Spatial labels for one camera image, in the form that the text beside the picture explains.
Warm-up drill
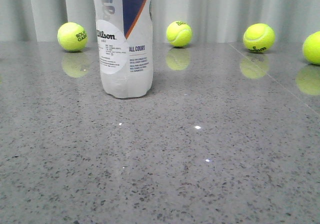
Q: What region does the clear Wilson tennis ball can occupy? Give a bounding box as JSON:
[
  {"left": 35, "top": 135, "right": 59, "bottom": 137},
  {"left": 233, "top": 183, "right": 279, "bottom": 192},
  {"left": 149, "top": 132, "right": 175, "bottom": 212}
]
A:
[{"left": 94, "top": 0, "right": 153, "bottom": 99}]

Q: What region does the tennis ball centre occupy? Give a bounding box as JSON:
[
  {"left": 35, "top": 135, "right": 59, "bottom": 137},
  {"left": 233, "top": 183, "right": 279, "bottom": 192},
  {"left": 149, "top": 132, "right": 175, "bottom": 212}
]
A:
[{"left": 166, "top": 20, "right": 193, "bottom": 47}]

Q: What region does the tennis ball far left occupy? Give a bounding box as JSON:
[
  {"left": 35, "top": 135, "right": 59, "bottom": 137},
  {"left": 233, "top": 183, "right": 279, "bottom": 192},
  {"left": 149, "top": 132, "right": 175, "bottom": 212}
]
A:
[{"left": 57, "top": 22, "right": 88, "bottom": 52}]

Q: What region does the Wilson tennis ball right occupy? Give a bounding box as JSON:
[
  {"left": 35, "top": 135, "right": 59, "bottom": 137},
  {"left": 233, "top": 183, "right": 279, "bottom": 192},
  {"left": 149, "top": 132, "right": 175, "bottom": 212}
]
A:
[{"left": 242, "top": 23, "right": 276, "bottom": 53}]

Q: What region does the tennis ball far right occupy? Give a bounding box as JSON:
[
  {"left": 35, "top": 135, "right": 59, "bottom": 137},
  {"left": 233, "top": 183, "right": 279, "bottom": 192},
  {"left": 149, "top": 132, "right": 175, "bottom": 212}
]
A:
[{"left": 302, "top": 31, "right": 320, "bottom": 65}]

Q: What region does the grey curtain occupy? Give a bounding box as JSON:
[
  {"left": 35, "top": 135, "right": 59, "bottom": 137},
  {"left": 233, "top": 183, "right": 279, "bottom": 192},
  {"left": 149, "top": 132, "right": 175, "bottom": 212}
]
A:
[{"left": 0, "top": 0, "right": 320, "bottom": 43}]

